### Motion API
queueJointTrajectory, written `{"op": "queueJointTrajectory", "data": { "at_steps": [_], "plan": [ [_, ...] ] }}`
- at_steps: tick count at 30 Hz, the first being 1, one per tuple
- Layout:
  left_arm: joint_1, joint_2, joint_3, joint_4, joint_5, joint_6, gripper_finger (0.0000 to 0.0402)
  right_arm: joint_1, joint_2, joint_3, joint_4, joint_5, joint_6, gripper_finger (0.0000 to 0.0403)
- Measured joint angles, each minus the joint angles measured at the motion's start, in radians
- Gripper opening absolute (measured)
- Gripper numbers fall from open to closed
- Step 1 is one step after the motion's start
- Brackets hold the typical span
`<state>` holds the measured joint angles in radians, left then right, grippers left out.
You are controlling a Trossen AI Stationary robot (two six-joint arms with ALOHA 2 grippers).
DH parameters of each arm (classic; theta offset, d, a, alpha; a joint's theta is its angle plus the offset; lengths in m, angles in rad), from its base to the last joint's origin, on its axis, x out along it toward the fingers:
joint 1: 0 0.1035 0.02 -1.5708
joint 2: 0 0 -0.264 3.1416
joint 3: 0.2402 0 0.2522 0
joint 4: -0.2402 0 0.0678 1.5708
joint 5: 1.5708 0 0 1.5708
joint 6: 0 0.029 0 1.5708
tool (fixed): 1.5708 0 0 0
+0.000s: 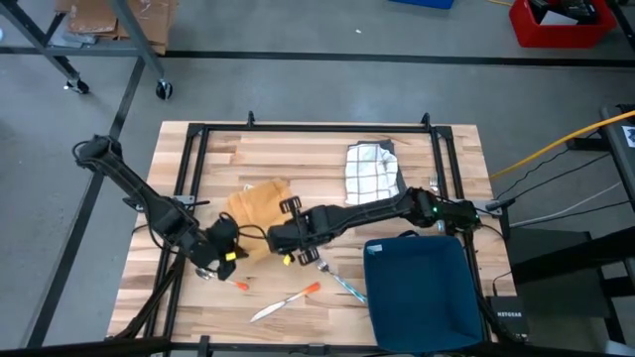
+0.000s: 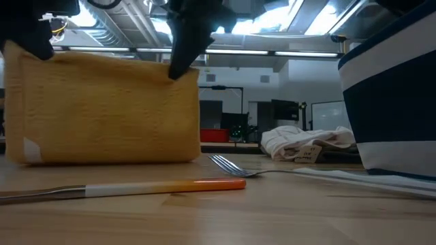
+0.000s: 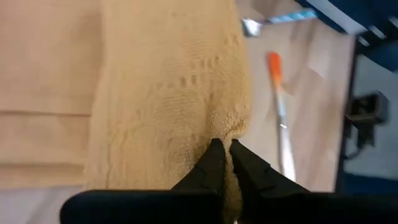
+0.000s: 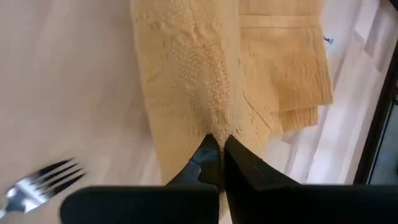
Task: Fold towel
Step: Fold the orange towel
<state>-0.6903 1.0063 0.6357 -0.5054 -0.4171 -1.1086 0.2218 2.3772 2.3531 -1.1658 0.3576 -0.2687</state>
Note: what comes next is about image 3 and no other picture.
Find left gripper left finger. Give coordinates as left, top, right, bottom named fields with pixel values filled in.
left=170, top=138, right=226, bottom=191

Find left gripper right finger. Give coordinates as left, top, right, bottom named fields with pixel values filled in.
left=229, top=139, right=310, bottom=224

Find mustard yellow towel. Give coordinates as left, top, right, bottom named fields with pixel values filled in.
left=83, top=0, right=252, bottom=224

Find navy and white fabric bin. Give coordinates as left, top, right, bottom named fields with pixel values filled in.
left=295, top=0, right=398, bottom=72

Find knife with orange-white handle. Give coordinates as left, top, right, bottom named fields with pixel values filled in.
left=266, top=51, right=297, bottom=183

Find black metal table frame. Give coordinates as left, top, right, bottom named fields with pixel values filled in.
left=334, top=34, right=361, bottom=195

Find black table-edge camera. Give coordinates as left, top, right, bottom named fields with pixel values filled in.
left=344, top=90, right=390, bottom=150

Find fork with teal handle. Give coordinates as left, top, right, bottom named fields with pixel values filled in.
left=241, top=8, right=318, bottom=38

